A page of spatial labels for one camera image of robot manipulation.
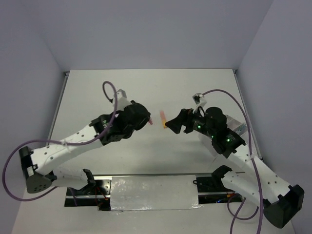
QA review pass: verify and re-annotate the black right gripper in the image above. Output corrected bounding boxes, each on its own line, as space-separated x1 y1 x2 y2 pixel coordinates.
165 106 215 138

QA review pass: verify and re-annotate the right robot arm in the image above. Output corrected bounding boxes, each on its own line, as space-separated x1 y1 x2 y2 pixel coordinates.
165 107 305 229

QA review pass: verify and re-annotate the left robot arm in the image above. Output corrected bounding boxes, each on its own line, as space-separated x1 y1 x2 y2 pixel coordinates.
19 100 151 195

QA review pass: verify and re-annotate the orange highlighter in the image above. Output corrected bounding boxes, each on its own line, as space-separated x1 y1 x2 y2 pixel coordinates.
159 110 167 129

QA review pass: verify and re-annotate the white divided organizer tray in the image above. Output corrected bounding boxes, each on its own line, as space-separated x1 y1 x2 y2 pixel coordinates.
198 114 247 156

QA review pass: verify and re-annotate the silver foil sheet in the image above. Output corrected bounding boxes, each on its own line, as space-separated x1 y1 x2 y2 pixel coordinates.
110 175 200 211

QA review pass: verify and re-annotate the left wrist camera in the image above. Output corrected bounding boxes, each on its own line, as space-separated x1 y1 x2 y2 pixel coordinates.
113 89 131 111

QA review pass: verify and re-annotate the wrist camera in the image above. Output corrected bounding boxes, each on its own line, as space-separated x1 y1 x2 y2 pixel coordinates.
113 89 131 111
192 93 207 113

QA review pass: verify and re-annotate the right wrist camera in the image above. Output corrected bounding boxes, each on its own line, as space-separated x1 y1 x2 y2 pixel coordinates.
192 93 207 113

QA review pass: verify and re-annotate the metal base rail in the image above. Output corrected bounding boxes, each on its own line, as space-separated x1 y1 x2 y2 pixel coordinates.
64 174 242 212

